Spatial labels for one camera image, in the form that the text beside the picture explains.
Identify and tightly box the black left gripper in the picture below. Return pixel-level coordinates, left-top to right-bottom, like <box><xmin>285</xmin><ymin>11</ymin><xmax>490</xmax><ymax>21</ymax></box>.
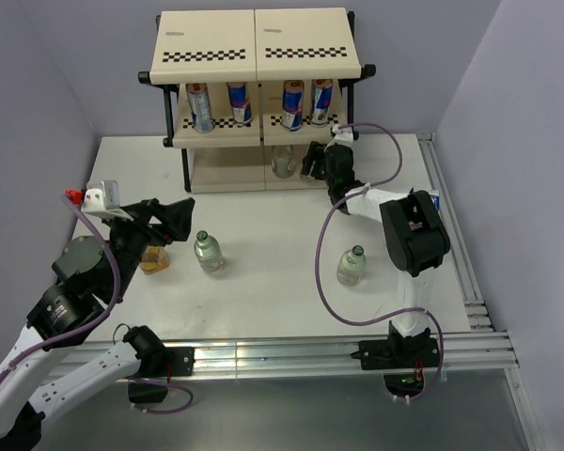
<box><xmin>105</xmin><ymin>196</ymin><xmax>195</xmax><ymax>299</ymax></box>

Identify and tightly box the clear glass bottle green cap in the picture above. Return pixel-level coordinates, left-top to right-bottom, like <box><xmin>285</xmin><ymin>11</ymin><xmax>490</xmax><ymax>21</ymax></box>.
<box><xmin>271</xmin><ymin>145</ymin><xmax>295</xmax><ymax>179</ymax></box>
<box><xmin>194</xmin><ymin>230</ymin><xmax>224</xmax><ymax>273</ymax></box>
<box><xmin>337</xmin><ymin>245</ymin><xmax>367</xmax><ymax>286</ymax></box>
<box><xmin>300</xmin><ymin>156</ymin><xmax>315</xmax><ymax>183</ymax></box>

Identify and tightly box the blue silver energy drink can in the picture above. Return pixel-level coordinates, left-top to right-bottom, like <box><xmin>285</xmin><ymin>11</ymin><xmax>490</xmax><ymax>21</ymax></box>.
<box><xmin>282</xmin><ymin>80</ymin><xmax>304</xmax><ymax>132</ymax></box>
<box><xmin>310</xmin><ymin>79</ymin><xmax>334</xmax><ymax>127</ymax></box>

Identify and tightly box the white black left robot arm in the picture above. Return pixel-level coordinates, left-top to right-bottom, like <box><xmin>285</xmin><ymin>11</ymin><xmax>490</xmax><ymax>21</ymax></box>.
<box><xmin>0</xmin><ymin>192</ymin><xmax>196</xmax><ymax>450</ymax></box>

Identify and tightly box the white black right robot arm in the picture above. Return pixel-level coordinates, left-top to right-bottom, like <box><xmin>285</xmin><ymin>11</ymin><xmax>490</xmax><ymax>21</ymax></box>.
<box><xmin>150</xmin><ymin>185</ymin><xmax>450</xmax><ymax>366</ymax></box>

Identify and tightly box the beige three-tier shelf rack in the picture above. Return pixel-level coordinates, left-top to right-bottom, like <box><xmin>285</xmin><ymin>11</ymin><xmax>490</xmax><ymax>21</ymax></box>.
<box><xmin>137</xmin><ymin>8</ymin><xmax>377</xmax><ymax>194</ymax></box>

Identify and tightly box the blue Fontana juice carton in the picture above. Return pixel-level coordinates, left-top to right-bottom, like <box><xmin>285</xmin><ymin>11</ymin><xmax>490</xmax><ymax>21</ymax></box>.
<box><xmin>139</xmin><ymin>246</ymin><xmax>170</xmax><ymax>275</ymax></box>

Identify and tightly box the blue purple berry juice carton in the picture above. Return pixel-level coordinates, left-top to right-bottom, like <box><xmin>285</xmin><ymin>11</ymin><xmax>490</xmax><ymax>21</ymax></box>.
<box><xmin>428</xmin><ymin>190</ymin><xmax>441</xmax><ymax>211</ymax></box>

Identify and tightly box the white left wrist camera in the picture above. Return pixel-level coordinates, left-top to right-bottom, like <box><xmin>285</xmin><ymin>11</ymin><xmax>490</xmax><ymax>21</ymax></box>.
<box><xmin>65</xmin><ymin>179</ymin><xmax>120</xmax><ymax>212</ymax></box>

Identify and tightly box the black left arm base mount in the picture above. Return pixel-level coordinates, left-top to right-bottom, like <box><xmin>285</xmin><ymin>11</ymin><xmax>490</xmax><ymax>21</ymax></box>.
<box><xmin>123</xmin><ymin>347</ymin><xmax>195</xmax><ymax>415</ymax></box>

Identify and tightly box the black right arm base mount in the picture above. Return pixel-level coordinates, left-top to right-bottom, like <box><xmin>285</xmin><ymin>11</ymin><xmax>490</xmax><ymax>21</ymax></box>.
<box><xmin>351</xmin><ymin>337</ymin><xmax>443</xmax><ymax>397</ymax></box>

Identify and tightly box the aluminium mounting rail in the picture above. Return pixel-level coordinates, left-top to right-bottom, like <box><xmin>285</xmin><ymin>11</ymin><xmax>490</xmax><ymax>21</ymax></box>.
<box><xmin>51</xmin><ymin>328</ymin><xmax>518</xmax><ymax>381</ymax></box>

